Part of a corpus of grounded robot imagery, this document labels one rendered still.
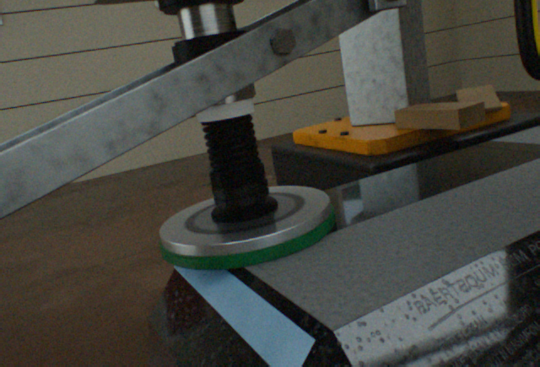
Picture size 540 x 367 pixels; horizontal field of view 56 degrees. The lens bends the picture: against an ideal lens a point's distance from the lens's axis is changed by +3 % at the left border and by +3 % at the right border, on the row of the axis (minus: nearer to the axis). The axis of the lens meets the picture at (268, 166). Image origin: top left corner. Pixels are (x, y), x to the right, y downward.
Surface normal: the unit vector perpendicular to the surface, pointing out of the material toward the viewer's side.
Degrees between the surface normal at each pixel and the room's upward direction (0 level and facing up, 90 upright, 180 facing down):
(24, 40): 90
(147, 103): 90
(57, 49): 90
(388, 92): 90
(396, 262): 0
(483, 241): 0
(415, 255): 0
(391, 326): 45
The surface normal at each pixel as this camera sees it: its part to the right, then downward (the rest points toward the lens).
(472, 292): 0.22, -0.62
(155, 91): 0.48, 0.10
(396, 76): -0.57, 0.27
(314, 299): -0.18, -0.96
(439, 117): -0.83, 0.26
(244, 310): -0.73, -0.52
